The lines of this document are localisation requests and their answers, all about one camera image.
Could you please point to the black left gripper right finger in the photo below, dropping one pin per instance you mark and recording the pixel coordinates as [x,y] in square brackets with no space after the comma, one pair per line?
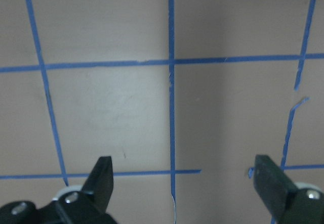
[287,201]

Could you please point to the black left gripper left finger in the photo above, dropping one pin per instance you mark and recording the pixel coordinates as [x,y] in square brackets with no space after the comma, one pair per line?
[87,205]

